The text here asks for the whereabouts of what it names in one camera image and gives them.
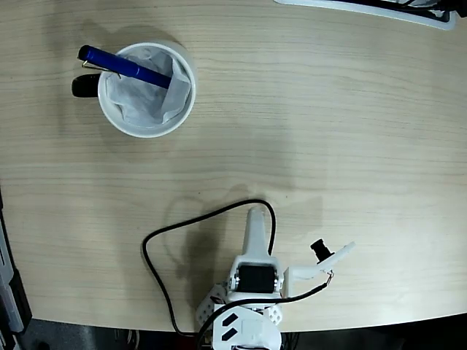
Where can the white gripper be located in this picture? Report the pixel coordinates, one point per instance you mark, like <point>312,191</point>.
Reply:
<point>255,278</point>

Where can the blue metal pen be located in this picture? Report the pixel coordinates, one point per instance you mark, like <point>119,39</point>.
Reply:
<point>124,67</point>

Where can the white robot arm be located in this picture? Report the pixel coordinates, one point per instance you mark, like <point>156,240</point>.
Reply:
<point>251,328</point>

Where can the white tissue paper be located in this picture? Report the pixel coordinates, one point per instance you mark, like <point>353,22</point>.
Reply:
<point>142,105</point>

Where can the white framed keyboard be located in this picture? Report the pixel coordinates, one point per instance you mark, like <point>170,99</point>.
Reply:
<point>447,23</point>

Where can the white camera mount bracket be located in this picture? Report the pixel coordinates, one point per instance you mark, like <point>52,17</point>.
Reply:
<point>303,273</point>

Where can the grey black equipment frame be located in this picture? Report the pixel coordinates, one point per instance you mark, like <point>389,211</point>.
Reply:
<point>7,277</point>

